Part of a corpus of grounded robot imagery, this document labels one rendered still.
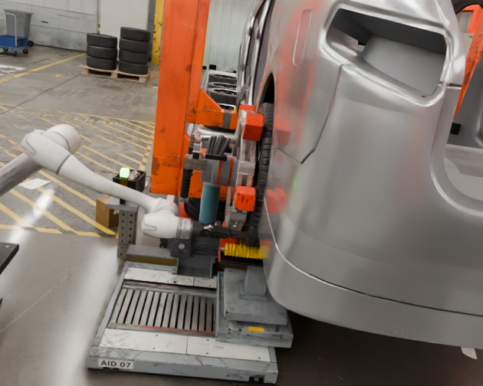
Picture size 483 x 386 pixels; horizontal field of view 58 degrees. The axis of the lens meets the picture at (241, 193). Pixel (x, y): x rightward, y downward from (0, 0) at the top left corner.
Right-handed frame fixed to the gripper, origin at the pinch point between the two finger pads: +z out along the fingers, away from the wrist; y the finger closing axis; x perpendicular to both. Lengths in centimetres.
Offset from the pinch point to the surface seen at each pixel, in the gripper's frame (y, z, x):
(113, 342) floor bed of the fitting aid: -33, -49, -46
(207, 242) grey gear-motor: -54, -11, 12
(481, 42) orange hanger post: -108, 227, 256
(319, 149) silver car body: 92, 7, -8
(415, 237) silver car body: 93, 29, -28
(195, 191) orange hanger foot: -51, -21, 40
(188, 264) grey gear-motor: -80, -20, 5
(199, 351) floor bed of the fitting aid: -33, -10, -46
